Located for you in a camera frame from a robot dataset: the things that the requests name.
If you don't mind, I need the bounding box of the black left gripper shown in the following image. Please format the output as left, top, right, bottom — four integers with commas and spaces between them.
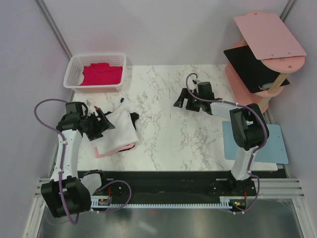
82, 108, 114, 141

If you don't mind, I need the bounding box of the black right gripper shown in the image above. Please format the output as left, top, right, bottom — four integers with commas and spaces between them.
173, 88, 203, 112

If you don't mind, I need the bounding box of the pink t shirt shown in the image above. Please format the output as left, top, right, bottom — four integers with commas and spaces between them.
94, 143, 135, 158

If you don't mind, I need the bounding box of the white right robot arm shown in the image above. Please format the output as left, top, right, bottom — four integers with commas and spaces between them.
173, 82, 269, 195

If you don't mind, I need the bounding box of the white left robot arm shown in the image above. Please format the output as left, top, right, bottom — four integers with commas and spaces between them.
41, 102, 115, 218

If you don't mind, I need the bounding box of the white plastic basket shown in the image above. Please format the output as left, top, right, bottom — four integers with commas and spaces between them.
63, 53, 126, 93

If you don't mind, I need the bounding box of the red t shirt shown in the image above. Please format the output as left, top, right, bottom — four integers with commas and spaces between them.
80, 62, 123, 86

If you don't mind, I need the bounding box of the black square sheet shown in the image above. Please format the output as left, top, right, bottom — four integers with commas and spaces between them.
223, 46, 280, 93

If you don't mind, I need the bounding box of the pink wooden shelf stand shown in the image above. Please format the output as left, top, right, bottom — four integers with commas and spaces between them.
225, 12, 307, 113

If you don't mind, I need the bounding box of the light blue mat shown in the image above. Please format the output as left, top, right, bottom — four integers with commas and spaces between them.
222, 121, 289, 165

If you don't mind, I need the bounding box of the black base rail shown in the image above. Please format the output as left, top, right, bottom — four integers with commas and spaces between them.
76, 170, 263, 205

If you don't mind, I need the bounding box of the white slotted cable duct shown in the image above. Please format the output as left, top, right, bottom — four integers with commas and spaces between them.
91, 196, 247, 210

